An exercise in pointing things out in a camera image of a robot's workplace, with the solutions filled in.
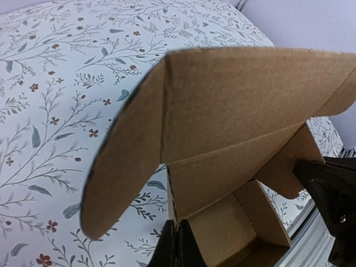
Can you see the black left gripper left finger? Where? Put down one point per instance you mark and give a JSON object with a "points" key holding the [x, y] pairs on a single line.
{"points": [[165, 254]]}

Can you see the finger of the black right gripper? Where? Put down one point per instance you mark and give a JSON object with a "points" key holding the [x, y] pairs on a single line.
{"points": [[331, 184]]}

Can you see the right aluminium frame post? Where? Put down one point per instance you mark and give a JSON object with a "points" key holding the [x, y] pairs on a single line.
{"points": [[240, 4]]}

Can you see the aluminium front rail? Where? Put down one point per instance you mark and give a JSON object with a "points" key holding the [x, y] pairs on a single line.
{"points": [[311, 240]]}

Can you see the brown cardboard box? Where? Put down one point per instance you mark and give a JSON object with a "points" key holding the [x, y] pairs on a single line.
{"points": [[225, 122]]}

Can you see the floral patterned table mat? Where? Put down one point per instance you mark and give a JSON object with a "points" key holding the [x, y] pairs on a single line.
{"points": [[66, 69]]}

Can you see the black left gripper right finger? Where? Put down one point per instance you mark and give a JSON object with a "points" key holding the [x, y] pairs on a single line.
{"points": [[189, 254]]}

